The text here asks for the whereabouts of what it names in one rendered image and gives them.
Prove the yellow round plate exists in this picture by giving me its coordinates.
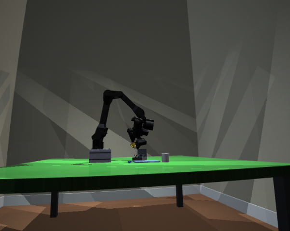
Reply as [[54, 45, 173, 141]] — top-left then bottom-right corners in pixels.
[[130, 142, 136, 149]]

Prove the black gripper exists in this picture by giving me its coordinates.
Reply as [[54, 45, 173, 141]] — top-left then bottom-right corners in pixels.
[[127, 127, 147, 149]]

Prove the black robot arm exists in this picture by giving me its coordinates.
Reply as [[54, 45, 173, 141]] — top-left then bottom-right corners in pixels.
[[92, 90, 154, 149]]

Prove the grey cylinder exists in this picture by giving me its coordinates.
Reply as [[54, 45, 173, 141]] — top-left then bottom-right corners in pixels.
[[161, 153, 169, 163]]

